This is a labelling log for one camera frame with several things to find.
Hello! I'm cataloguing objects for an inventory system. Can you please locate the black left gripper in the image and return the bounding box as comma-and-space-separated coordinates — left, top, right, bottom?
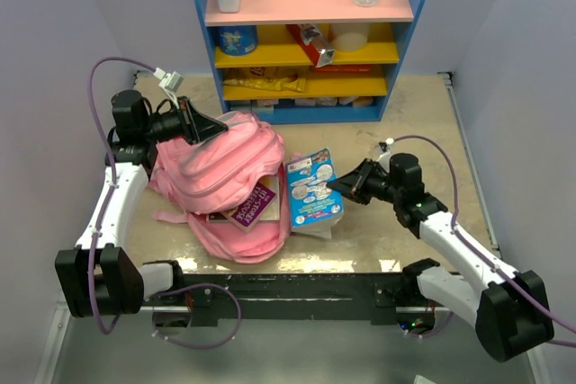
142, 95, 228, 145

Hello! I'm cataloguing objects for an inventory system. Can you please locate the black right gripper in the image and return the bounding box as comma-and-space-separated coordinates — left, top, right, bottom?
327, 158, 401, 206

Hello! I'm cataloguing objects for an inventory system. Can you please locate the blue cartoon book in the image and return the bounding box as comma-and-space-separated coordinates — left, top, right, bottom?
285, 147, 344, 239

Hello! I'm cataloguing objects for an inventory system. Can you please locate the pink student backpack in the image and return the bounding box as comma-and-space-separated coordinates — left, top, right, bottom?
148, 112, 291, 264

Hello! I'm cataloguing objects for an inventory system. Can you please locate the yellow illustrated book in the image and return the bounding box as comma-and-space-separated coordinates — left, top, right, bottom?
206, 174, 284, 225

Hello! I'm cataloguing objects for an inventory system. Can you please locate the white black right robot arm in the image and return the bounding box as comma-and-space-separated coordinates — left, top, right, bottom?
328, 153, 554, 362

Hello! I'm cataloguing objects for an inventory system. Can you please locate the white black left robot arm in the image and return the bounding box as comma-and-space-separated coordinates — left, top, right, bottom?
55, 90, 228, 317

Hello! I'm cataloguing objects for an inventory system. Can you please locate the yellow chips bag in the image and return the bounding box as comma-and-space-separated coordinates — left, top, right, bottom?
223, 67, 309, 93

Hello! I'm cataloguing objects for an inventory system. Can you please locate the blue cartoon can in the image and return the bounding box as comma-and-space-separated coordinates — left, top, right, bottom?
217, 25, 258, 56

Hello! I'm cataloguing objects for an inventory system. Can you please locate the blue pink yellow shelf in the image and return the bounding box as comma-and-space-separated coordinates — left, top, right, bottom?
194, 0, 426, 124

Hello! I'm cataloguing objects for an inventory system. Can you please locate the red silver snack box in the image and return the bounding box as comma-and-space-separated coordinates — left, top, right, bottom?
285, 23, 335, 67

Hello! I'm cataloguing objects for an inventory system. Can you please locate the white translucent cup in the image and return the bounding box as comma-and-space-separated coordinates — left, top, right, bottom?
329, 22, 370, 52

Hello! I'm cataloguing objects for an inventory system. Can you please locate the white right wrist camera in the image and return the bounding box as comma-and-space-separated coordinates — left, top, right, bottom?
377, 138, 395, 168

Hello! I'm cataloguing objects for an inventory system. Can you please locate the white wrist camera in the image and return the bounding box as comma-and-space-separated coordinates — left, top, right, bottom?
377, 138, 395, 168
153, 67, 184, 105

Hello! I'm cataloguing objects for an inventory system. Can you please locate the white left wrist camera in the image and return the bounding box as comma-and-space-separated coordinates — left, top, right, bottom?
153, 67, 184, 105

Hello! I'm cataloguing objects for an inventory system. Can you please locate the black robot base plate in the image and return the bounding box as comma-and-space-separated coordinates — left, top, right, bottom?
133, 272, 455, 329

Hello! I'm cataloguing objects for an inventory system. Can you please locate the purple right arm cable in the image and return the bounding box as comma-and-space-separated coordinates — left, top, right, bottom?
382, 134, 576, 349

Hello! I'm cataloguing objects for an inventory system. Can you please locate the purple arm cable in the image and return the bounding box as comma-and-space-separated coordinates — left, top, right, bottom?
86, 57, 242, 350
382, 134, 576, 349

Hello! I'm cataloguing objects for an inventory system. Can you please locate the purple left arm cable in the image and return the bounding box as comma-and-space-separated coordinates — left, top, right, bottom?
86, 57, 242, 350

